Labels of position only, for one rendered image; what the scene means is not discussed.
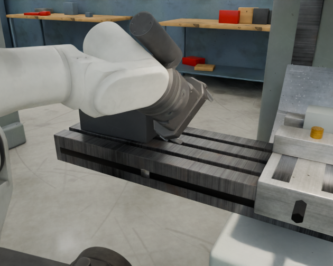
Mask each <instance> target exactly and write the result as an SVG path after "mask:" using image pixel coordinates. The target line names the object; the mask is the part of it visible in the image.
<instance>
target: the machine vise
mask: <svg viewBox="0 0 333 266"><path fill-rule="evenodd" d="M304 119H305V115H301V114H296V113H289V112H288V113H287V114H286V116H285V118H284V126H290V127H296V128H302V129H303V124H304ZM299 200H303V201H304V202H305V203H306V204H307V207H306V211H305V215H304V219H303V222H302V223H295V222H294V221H293V220H291V217H292V212H293V209H294V205H295V202H296V201H299ZM254 213H256V214H259V215H263V216H267V217H270V218H273V219H276V220H279V221H283V222H287V223H290V224H293V225H297V226H300V227H303V228H306V229H310V230H313V231H317V232H320V233H323V234H327V235H331V236H333V165H331V164H326V163H321V162H318V161H313V160H308V159H303V158H299V157H293V156H289V155H284V154H279V153H274V152H272V154H271V156H270V158H269V160H268V162H267V164H266V166H265V168H264V169H263V171H262V173H261V175H260V177H259V179H258V181H257V188H256V195H255V203H254Z"/></svg>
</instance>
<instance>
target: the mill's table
mask: <svg viewBox="0 0 333 266"><path fill-rule="evenodd" d="M179 139H181V140H182V141H183V142H182V144H180V145H179V144H177V143H176V142H174V141H171V140H168V141H165V140H164V139H162V138H161V137H160V135H157V136H155V137H154V138H153V139H152V140H150V141H149V142H148V143H143V142H138V141H133V140H129V139H124V138H119V137H114V136H110V135H105V134H100V133H97V132H92V131H87V130H82V129H81V126H80V122H79V123H77V124H75V125H73V126H71V127H69V130H65V129H64V130H62V131H60V132H58V133H56V134H54V142H55V148H56V153H57V160H61V161H63V162H67V163H70V164H74V165H77V166H80V167H84V168H87V169H91V170H94V171H97V172H100V173H103V174H107V175H110V176H114V177H117V178H120V179H124V180H126V181H130V182H133V183H137V184H140V185H144V186H147V187H150V188H154V189H157V190H160V191H163V192H167V193H170V194H173V195H177V196H180V197H184V198H187V199H190V200H193V201H196V202H200V203H204V204H207V205H210V206H213V207H217V208H220V209H223V210H227V211H230V212H233V213H237V214H240V215H243V216H247V217H250V218H253V219H256V220H260V221H263V222H266V223H270V224H273V225H277V226H280V227H283V228H286V229H289V230H293V231H296V232H300V233H303V234H306V235H310V236H314V237H316V238H320V239H323V240H326V241H330V242H333V236H331V235H327V234H323V233H320V232H317V231H313V230H310V229H306V228H303V227H300V226H297V225H293V224H290V223H287V222H283V221H279V220H276V219H273V218H270V217H267V216H263V215H259V214H256V213H254V203H255V195H256V188H257V181H258V179H259V177H260V175H261V173H262V171H263V169H264V168H265V166H266V164H267V162H268V160H269V158H270V156H271V154H272V149H273V143H270V142H264V141H259V140H254V139H248V138H243V137H238V136H233V135H228V134H222V133H218V132H213V131H208V130H203V129H198V128H192V127H186V129H185V130H184V131H183V133H182V134H181V135H180V137H179Z"/></svg>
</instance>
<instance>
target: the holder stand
mask: <svg viewBox="0 0 333 266"><path fill-rule="evenodd" d="M79 118H80V126H81V129H82V130H87V131H92V132H97V133H100V134H105V135H110V136H114V137H119V138H124V139H129V140H133V141H138V142H142V143H148V142H149V141H150V140H152V139H153V138H154V137H155V136H157V135H158V134H157V133H156V131H155V130H154V122H153V120H152V119H151V118H149V117H147V116H146V115H144V114H142V113H141V112H139V111H137V110H136V109H135V110H131V111H126V112H122V113H117V114H114V115H105V116H101V117H97V118H94V117H91V116H89V115H87V114H85V113H84V112H82V111H81V109H79Z"/></svg>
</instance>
